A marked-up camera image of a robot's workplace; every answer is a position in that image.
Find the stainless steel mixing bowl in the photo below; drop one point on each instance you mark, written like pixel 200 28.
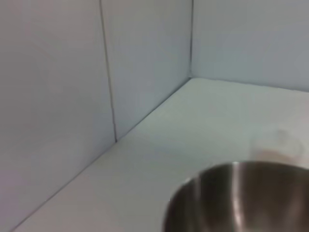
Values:
pixel 241 198

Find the clear plastic cup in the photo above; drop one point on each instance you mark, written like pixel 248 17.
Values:
pixel 277 145

